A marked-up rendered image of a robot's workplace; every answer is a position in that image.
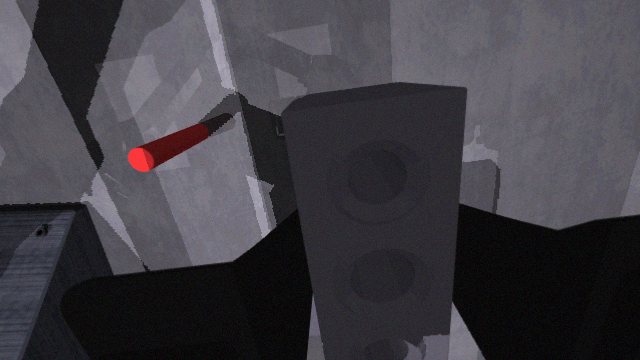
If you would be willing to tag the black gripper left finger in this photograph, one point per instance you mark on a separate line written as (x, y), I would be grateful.
(260, 302)

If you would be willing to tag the red peg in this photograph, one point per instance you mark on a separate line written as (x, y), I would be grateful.
(148, 156)

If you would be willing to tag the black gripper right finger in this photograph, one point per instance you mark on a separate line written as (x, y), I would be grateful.
(529, 292)

